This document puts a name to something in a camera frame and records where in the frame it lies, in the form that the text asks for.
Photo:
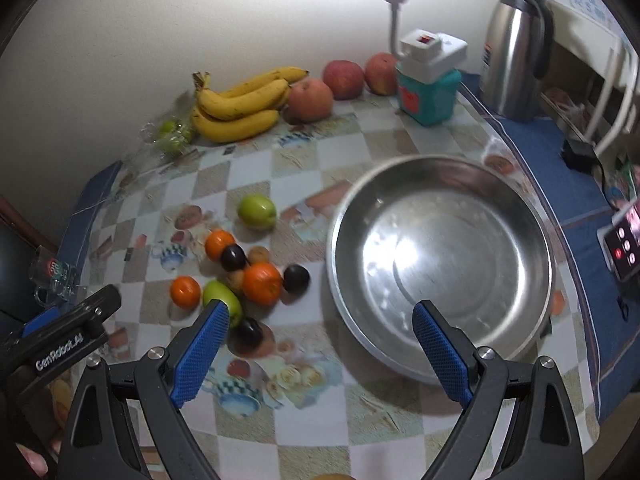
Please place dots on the white power strip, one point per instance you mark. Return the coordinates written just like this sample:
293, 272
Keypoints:
422, 55

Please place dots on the small brown fruit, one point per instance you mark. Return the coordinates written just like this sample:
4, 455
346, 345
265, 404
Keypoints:
234, 280
258, 254

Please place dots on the red apple front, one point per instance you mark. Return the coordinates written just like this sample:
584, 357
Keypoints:
310, 100

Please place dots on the white chair frame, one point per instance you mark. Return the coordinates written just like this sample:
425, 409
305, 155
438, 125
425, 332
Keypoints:
612, 58

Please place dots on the red apple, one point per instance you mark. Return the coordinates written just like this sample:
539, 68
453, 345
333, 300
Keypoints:
344, 78
310, 100
380, 74

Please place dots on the stainless steel basin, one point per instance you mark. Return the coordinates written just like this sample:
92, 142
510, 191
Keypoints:
447, 230

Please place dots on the black power adapter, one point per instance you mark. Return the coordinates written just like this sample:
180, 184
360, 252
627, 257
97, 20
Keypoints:
579, 156

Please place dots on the dark plum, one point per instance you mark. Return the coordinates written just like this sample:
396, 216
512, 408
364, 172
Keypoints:
233, 258
248, 334
296, 279

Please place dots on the teal plastic box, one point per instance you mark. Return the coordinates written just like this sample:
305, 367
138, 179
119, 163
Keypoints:
428, 104

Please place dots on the stainless steel thermos jug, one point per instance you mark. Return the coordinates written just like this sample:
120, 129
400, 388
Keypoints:
516, 57

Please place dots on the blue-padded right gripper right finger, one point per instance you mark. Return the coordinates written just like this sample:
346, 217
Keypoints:
542, 440

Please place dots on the checkered printed tablecloth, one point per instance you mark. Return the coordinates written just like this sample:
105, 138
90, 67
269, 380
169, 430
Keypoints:
311, 401

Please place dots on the red apple right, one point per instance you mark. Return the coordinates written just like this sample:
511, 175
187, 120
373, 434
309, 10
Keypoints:
380, 74

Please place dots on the large orange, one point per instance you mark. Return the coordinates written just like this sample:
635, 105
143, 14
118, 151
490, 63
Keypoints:
262, 284

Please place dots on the small brown fruit lower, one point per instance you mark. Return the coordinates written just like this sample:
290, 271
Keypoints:
234, 280

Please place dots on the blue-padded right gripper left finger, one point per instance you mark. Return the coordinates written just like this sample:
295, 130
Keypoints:
99, 440

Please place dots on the green mango-shaped fruit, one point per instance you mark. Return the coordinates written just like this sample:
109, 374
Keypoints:
218, 292

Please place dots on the yellow banana bunch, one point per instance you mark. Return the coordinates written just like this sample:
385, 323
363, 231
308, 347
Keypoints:
245, 111

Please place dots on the clear bag of green fruit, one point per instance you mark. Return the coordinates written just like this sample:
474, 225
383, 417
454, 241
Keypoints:
163, 139

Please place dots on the green fruit far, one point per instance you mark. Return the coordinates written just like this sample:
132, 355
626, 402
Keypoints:
257, 212

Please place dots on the small brown fruit upper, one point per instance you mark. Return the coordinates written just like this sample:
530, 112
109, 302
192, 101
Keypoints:
258, 254

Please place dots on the smartphone on stand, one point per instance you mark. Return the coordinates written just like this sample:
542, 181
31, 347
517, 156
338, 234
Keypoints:
619, 242

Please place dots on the orange lower left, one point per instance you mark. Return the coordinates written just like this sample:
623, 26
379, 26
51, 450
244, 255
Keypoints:
185, 292

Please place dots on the blue tablecloth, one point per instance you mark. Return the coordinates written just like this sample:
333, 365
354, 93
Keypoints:
112, 207

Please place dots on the orange upper left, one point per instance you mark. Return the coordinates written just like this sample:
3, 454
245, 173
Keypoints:
216, 242

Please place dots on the red apple middle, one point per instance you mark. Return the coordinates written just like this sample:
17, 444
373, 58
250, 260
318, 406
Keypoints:
344, 78

